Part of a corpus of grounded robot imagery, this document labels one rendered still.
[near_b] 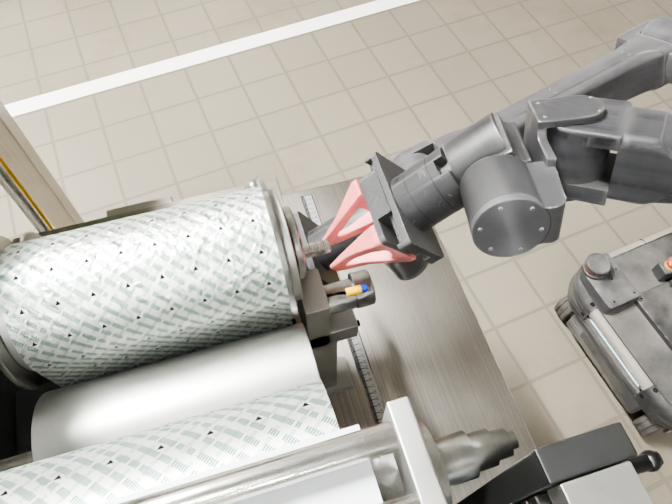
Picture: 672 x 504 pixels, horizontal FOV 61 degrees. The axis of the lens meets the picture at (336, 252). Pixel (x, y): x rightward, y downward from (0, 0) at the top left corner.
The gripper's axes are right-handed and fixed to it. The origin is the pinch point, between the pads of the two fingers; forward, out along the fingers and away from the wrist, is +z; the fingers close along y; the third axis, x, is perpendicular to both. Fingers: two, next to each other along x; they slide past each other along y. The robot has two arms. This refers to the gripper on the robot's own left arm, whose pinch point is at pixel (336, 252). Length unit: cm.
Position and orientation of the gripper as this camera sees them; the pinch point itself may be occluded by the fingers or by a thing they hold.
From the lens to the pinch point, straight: 56.8
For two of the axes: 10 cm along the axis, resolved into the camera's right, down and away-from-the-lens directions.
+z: -7.5, 4.8, 4.5
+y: -2.7, -8.5, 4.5
